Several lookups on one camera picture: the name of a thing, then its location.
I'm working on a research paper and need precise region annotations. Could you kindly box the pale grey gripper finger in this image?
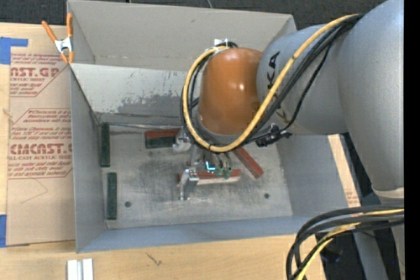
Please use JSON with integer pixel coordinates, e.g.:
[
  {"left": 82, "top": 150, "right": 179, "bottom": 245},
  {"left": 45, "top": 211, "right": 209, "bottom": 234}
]
[
  {"left": 178, "top": 169, "right": 191, "bottom": 201},
  {"left": 188, "top": 168, "right": 200, "bottom": 200}
]

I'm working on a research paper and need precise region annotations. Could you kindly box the red-brown flat block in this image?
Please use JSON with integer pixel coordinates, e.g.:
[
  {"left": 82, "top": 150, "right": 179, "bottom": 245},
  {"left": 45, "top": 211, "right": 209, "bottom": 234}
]
[
  {"left": 234, "top": 147, "right": 265, "bottom": 180},
  {"left": 178, "top": 169, "right": 243, "bottom": 187},
  {"left": 144, "top": 129, "right": 181, "bottom": 150}
]

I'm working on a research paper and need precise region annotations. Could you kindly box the grey metal bin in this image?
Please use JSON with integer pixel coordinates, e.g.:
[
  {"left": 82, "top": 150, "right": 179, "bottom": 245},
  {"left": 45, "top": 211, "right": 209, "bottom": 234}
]
[{"left": 66, "top": 0, "right": 349, "bottom": 254}]

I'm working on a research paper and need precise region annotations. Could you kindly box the dark green flat block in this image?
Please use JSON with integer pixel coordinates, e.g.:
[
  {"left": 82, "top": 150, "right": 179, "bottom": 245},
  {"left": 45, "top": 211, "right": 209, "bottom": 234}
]
[
  {"left": 99, "top": 122, "right": 111, "bottom": 169},
  {"left": 106, "top": 172, "right": 118, "bottom": 221}
]

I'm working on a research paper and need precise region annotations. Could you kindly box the brown cardboard board, red print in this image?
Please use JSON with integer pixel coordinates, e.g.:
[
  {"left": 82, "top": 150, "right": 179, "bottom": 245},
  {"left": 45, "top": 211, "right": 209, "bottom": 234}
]
[{"left": 0, "top": 22, "right": 77, "bottom": 247}]

